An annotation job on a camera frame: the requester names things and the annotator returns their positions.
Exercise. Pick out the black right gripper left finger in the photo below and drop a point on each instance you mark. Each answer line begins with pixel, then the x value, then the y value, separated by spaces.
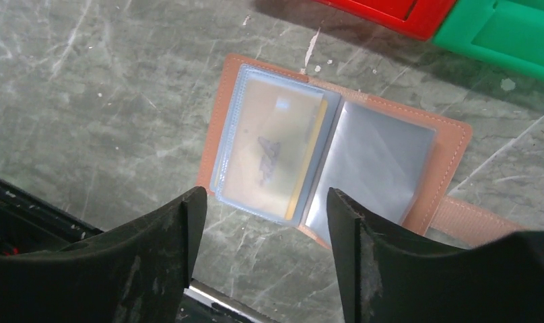
pixel 98 272

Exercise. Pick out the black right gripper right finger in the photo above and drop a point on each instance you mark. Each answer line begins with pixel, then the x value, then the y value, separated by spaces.
pixel 387 273

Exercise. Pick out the tan leather card holder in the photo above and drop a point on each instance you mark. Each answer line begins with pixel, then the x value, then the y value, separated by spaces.
pixel 433 208

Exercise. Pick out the gold card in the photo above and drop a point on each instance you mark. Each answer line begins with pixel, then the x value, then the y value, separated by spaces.
pixel 271 147

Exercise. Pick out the red bin with black card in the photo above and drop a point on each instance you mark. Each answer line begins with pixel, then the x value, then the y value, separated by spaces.
pixel 419 19

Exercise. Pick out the green plastic bin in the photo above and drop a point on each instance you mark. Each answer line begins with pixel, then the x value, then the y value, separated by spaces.
pixel 506 33

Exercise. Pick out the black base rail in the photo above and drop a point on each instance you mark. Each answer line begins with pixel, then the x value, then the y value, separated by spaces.
pixel 44 223

